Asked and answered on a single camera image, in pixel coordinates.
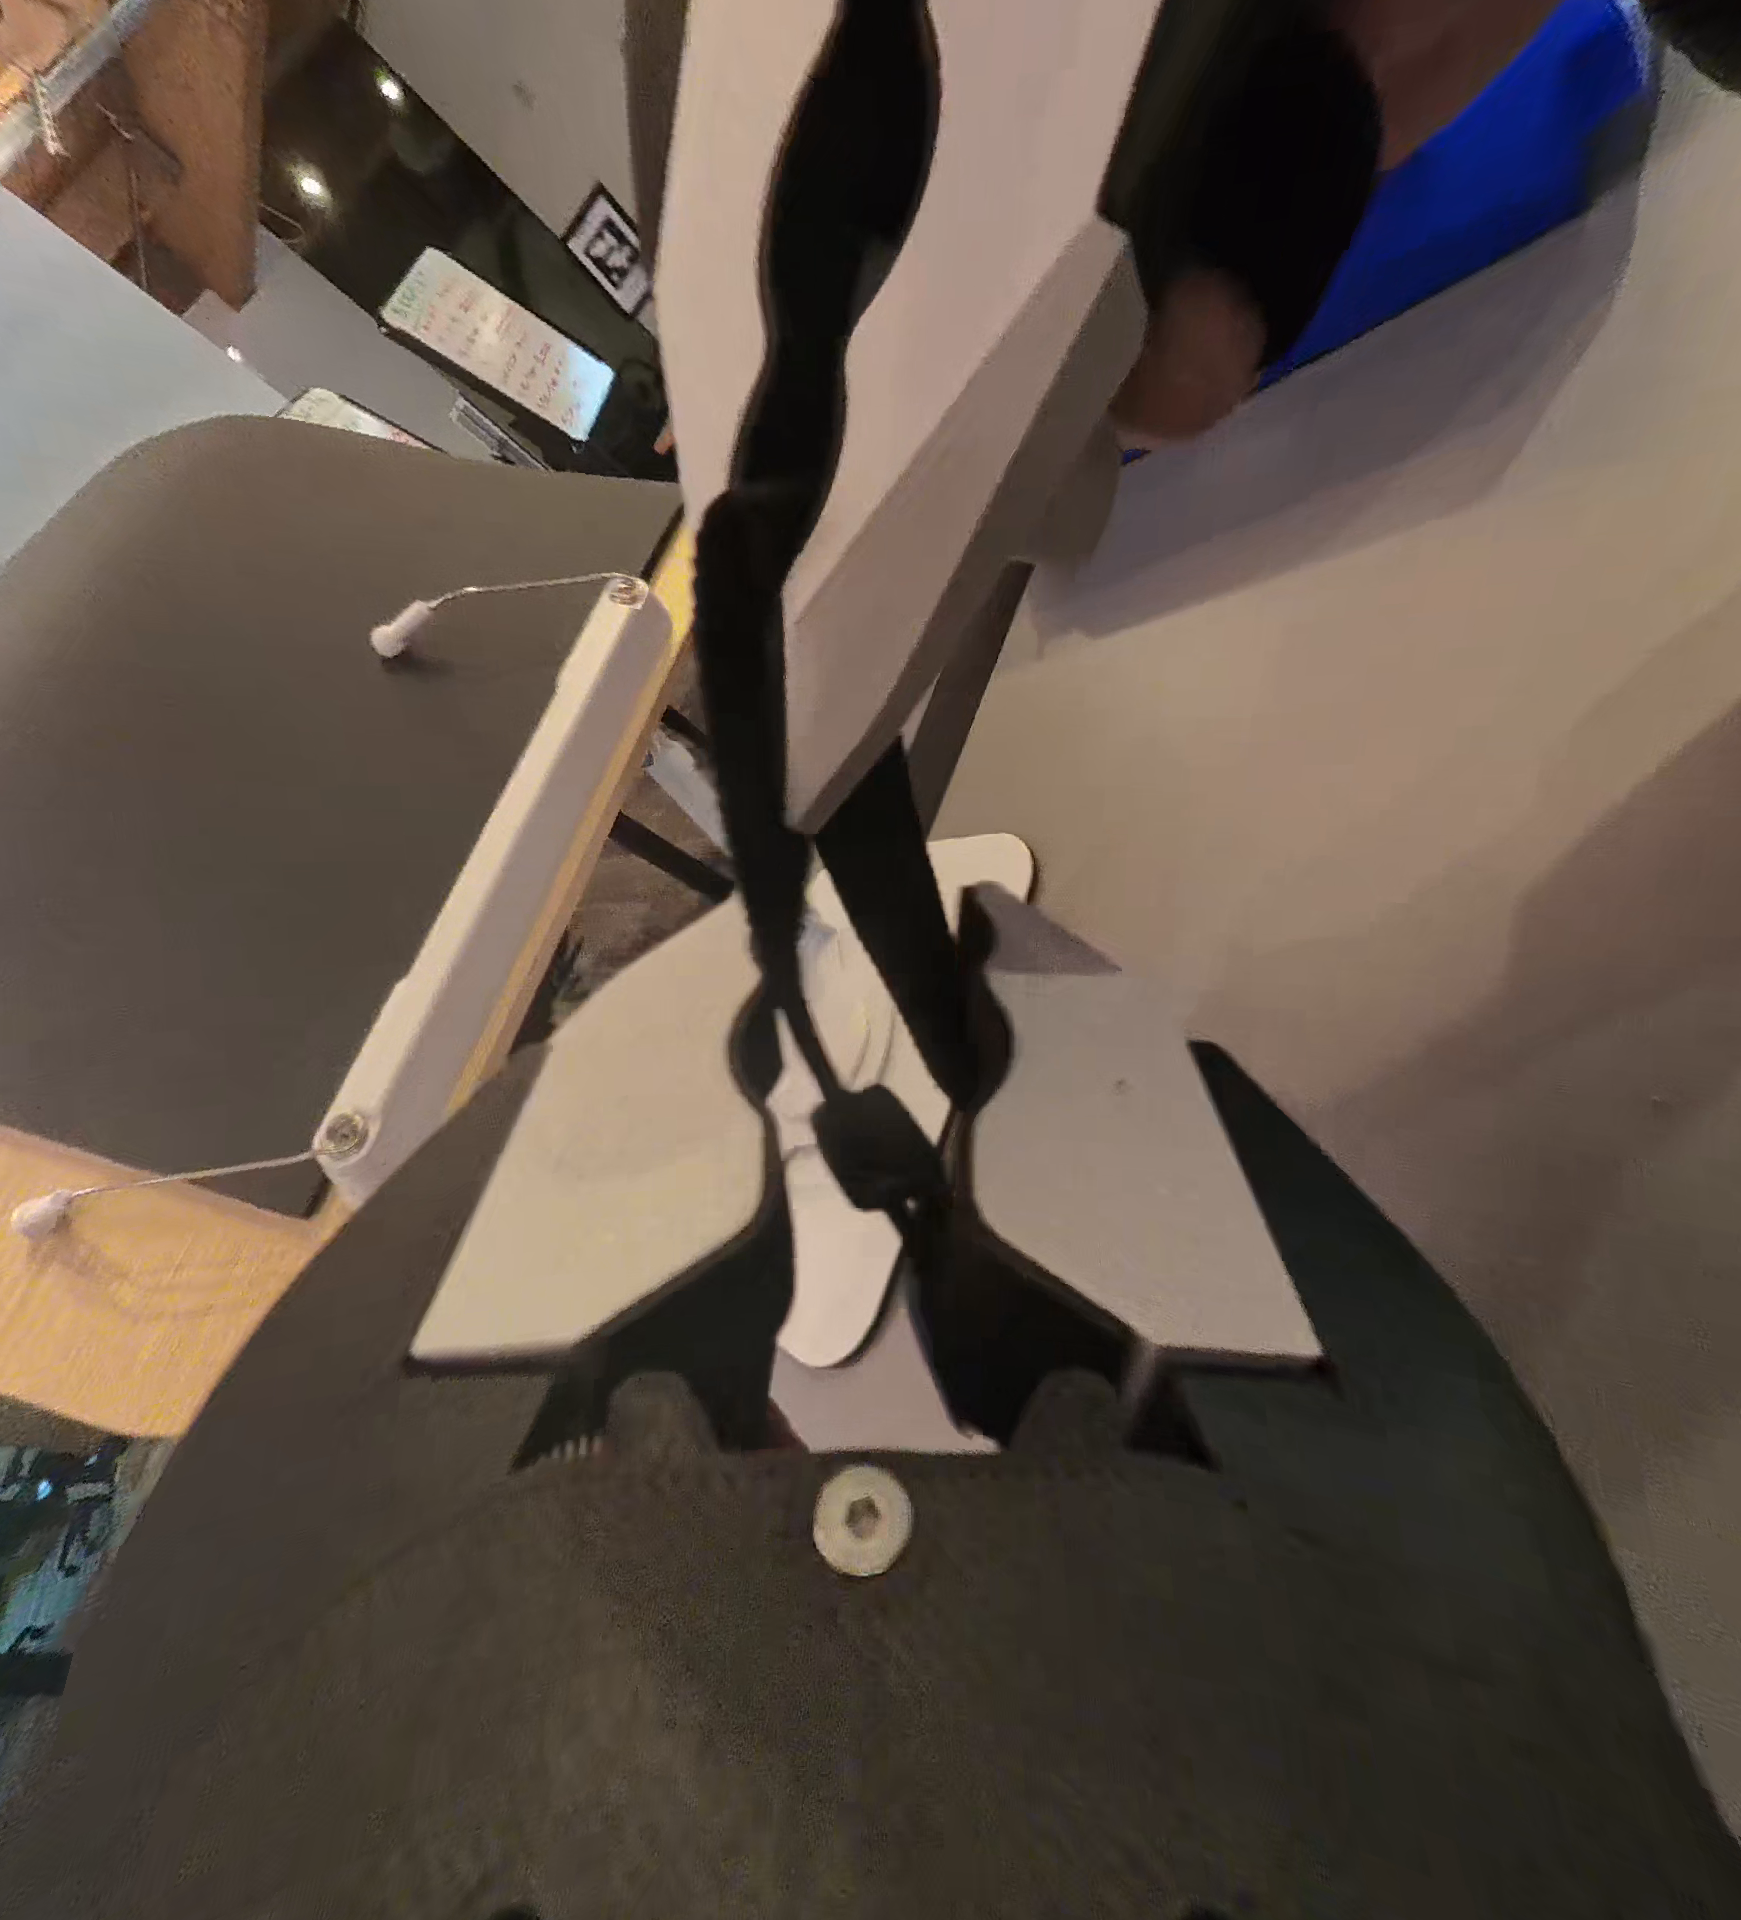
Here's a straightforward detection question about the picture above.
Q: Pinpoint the white display stand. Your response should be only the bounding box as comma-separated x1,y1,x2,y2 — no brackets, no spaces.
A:
0,409,1037,1439

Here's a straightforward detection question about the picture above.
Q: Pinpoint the black white marker sign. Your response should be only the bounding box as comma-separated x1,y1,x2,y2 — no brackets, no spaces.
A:
562,185,656,318

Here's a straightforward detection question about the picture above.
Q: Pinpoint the whiteboard with writing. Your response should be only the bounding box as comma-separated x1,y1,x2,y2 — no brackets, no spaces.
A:
376,249,617,440

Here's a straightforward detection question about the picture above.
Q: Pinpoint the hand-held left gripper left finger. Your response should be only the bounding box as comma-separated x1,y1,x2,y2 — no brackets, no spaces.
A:
404,903,791,1449

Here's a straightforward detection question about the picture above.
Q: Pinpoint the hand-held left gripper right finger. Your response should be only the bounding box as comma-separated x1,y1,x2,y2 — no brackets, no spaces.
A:
905,885,1330,1456

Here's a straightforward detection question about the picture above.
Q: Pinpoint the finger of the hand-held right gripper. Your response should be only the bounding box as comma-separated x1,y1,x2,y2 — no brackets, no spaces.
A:
784,0,1167,840
656,0,853,488

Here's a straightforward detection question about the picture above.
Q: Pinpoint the black fabric strap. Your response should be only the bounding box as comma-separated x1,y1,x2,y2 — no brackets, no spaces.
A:
689,0,1012,1216

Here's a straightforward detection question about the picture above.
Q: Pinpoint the person's right hand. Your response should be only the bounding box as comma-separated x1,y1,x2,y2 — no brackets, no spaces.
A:
1113,274,1273,443

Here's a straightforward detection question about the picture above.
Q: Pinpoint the blue plastic bin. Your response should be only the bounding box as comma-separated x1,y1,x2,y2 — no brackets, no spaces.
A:
1120,0,1659,464

